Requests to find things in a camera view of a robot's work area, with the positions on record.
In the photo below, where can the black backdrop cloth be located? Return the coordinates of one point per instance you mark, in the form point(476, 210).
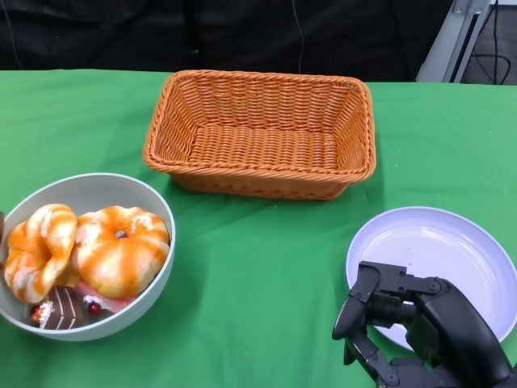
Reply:
point(101, 32)

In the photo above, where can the salmon pink cake slice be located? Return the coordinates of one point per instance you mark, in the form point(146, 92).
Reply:
point(117, 303)

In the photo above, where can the orange wicker basket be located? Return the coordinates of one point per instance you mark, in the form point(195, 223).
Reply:
point(258, 161)

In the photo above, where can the grey metal stand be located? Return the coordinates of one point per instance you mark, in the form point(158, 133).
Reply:
point(448, 48)

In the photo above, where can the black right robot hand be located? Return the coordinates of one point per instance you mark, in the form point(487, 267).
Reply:
point(456, 331)

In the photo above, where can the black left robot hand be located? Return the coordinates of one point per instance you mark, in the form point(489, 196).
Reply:
point(1, 230)

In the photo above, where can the orange white round bread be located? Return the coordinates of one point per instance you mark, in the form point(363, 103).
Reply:
point(121, 266)

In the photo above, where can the chocolate layered cake slice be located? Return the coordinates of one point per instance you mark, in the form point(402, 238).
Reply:
point(64, 311)

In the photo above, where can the lavender round plate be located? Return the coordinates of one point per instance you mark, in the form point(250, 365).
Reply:
point(444, 242)

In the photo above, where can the grey-green bowl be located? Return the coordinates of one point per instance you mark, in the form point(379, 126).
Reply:
point(101, 190)

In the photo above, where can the orange white twisted bread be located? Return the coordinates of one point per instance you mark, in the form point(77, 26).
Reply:
point(40, 250)

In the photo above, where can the green tablecloth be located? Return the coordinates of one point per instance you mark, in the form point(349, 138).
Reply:
point(250, 262)

